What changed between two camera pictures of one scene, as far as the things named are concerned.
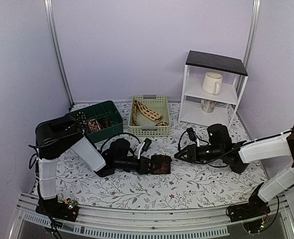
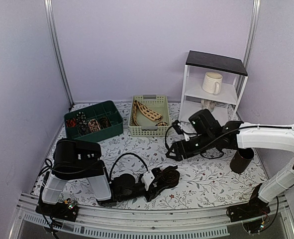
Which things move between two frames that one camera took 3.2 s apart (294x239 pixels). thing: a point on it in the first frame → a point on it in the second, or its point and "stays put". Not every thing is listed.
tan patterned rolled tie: [94, 125] stays put
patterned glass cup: [208, 106] stays put
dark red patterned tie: [160, 164] → [170, 177]
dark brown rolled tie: [105, 122] stays put
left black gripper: [144, 168] → [153, 192]
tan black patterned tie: [147, 112] stays put
